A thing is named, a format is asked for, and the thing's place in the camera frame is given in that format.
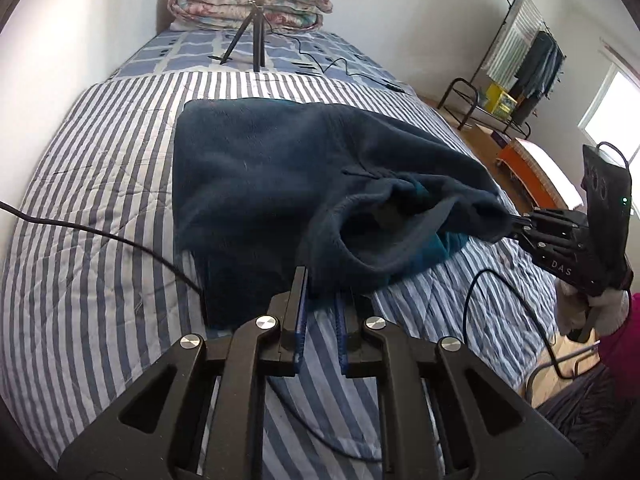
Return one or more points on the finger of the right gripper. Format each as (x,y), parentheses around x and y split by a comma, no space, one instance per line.
(523,234)
(522,218)

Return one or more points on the right gloved hand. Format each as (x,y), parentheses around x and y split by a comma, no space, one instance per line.
(585,309)

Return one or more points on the striped hanging towel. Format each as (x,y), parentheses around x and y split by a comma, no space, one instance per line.
(505,57)

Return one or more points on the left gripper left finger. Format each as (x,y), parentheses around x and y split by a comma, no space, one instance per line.
(299,296)

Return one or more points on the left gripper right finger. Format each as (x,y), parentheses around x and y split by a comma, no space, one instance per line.
(341,332)

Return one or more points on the teal plaid fleece jacket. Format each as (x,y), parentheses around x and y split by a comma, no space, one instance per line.
(263,187)

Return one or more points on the black clothes rack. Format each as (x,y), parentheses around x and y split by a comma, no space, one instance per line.
(464,98)

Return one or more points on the orange stool with white cloth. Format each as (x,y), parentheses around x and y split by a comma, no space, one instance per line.
(544,181)

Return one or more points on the pink sleeve right forearm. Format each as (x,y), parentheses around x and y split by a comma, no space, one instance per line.
(618,331)

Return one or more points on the dark hanging clothes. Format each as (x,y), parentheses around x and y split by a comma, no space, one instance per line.
(536,76)

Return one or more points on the black camera box right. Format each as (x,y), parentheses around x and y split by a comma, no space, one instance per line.
(608,185)

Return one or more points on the zebra striped trousers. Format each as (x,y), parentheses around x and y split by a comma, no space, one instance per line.
(590,410)

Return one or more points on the folded floral quilts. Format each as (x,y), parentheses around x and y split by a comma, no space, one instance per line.
(295,15)

